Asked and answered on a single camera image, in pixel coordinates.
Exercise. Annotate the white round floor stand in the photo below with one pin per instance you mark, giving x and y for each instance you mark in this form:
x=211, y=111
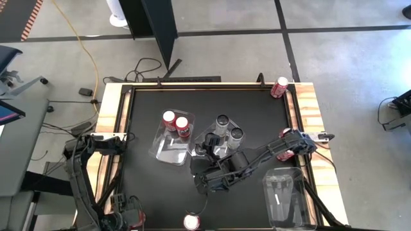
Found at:
x=117, y=17

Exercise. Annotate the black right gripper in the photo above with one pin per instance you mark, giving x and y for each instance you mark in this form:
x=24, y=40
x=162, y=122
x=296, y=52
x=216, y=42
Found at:
x=213, y=181

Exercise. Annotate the office chair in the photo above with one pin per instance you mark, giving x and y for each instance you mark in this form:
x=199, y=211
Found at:
x=8, y=57

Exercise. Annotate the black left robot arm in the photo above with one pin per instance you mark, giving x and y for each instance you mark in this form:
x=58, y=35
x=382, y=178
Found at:
x=78, y=179

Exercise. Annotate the black table clamp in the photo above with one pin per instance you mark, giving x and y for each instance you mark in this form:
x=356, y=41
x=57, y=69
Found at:
x=261, y=80
x=158, y=82

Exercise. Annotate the black equipment case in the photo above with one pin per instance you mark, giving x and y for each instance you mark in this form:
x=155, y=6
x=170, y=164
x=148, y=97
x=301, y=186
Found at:
x=403, y=106

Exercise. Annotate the black diagonal frame strut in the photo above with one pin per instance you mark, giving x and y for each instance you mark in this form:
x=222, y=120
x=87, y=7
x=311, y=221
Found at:
x=321, y=201

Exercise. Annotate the dark computer monitor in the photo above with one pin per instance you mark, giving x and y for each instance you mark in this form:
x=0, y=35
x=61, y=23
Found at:
x=8, y=114

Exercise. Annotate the grey desk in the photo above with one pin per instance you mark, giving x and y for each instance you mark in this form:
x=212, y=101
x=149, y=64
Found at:
x=22, y=154

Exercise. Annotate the red Fanta soda can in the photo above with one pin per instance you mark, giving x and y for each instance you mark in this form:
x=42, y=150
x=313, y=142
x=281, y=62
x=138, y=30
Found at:
x=182, y=126
x=140, y=220
x=285, y=156
x=168, y=121
x=278, y=88
x=191, y=222

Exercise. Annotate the black mat orange striped edge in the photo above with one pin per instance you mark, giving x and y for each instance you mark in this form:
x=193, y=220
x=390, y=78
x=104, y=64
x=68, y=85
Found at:
x=16, y=19

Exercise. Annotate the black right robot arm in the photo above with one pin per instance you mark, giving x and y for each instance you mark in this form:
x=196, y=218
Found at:
x=302, y=142

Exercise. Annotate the black aluminium table frame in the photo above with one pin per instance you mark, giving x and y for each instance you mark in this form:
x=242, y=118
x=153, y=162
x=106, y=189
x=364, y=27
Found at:
x=192, y=86

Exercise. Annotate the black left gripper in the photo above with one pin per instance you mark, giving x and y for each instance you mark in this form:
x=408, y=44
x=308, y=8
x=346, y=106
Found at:
x=123, y=205

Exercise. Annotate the black power adapter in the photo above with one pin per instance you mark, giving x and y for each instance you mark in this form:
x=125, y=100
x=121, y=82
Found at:
x=82, y=128

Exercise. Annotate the grey cabinet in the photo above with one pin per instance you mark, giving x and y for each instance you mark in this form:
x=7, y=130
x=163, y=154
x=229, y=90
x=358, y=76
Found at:
x=17, y=211

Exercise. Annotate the small black floor box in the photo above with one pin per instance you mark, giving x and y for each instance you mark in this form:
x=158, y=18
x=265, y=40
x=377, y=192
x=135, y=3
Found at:
x=85, y=92

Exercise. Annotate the clear plastic storage bin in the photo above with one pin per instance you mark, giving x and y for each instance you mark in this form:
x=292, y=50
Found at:
x=201, y=139
x=282, y=205
x=170, y=150

